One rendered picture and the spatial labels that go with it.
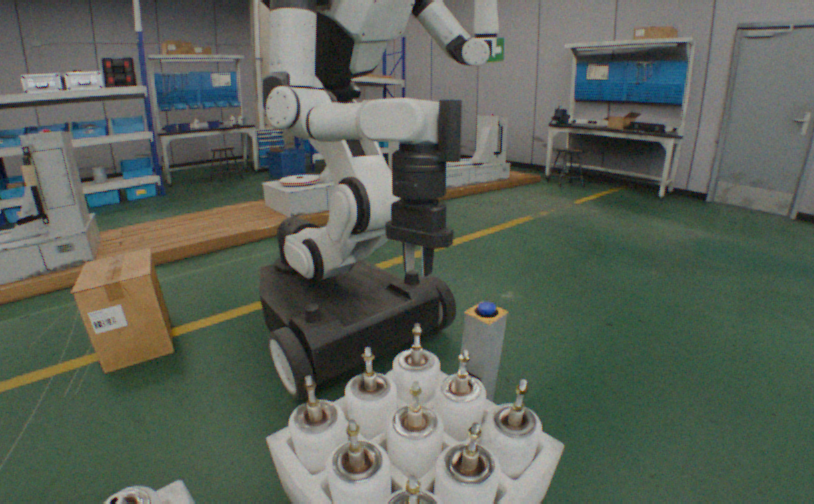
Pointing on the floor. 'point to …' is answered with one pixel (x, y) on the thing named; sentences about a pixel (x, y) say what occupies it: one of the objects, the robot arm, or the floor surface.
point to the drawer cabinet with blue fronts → (272, 137)
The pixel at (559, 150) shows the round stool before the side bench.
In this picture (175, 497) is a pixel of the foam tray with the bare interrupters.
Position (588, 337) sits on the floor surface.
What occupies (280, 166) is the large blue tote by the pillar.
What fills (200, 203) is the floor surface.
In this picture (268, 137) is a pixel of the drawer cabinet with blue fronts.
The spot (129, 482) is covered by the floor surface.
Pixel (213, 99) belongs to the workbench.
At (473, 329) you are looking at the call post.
